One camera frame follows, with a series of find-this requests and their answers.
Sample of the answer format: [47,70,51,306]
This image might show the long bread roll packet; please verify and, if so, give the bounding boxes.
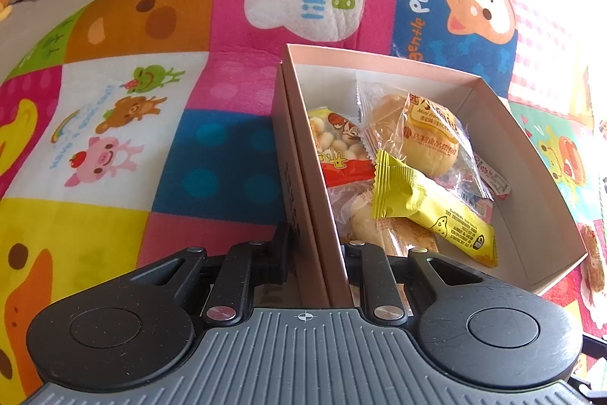
[327,181,438,257]

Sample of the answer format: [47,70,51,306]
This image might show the yellow snack bar wrapper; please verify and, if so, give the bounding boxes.
[371,150,498,268]

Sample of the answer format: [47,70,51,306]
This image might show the biscuit ball snack bag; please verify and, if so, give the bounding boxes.
[308,107,374,188]

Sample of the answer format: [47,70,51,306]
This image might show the pink Volcano snack packet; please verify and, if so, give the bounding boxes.
[435,153,511,223]

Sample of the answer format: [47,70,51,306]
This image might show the round bun clear packet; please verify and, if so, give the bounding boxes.
[356,73,475,182]

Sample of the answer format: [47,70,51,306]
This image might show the pink cardboard box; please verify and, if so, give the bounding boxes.
[273,44,587,307]

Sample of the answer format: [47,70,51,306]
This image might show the colourful cartoon play mat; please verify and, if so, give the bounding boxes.
[1,0,605,404]

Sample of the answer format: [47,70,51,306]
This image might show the sesame stick snack packet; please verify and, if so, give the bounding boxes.
[579,224,606,307]

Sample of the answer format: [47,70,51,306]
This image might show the yellow plush toy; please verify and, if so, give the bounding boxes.
[0,0,13,22]

